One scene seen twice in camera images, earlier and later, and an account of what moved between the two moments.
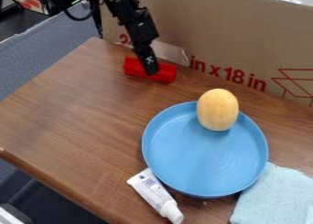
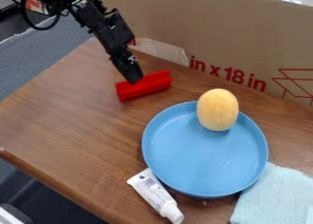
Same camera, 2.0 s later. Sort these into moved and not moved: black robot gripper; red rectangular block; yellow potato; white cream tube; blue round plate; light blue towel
Moved: red rectangular block; black robot gripper
Not moved: blue round plate; light blue towel; yellow potato; white cream tube
